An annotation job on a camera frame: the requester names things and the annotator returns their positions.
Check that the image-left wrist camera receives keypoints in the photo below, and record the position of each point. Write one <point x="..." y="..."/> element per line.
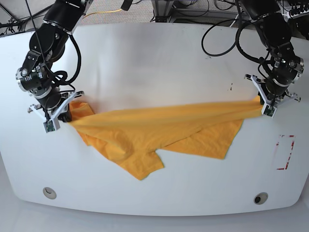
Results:
<point x="51" y="125"/>

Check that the black arm cable image-right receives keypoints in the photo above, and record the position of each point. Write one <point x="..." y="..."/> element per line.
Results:
<point x="219" y="46"/>

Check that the black arm cable image-left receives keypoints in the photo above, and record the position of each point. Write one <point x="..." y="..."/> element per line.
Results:
<point x="68" y="61"/>

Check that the table cable grommet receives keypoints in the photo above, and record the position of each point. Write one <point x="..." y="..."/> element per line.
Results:
<point x="260" y="198"/>
<point x="49" y="193"/>

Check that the red tape rectangle marking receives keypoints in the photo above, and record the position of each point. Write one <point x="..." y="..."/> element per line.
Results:
<point x="283" y="151"/>

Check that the left table cable grommet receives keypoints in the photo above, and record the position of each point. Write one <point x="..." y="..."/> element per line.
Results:
<point x="49" y="193"/>

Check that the white power strip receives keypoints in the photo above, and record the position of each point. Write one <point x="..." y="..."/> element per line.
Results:
<point x="297" y="12"/>

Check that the right table cable grommet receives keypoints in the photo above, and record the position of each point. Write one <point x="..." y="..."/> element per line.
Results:
<point x="260" y="198"/>

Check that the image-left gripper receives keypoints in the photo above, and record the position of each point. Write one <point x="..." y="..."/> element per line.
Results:
<point x="55" y="105"/>

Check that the aluminium frame stand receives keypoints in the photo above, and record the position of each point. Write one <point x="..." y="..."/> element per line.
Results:
<point x="193" y="11"/>

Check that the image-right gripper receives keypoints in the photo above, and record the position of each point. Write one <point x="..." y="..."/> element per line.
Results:
<point x="268" y="92"/>

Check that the orange T-shirt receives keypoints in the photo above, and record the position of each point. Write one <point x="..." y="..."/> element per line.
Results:
<point x="130" y="138"/>

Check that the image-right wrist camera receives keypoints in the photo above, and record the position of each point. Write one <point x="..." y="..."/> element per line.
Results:
<point x="268" y="110"/>

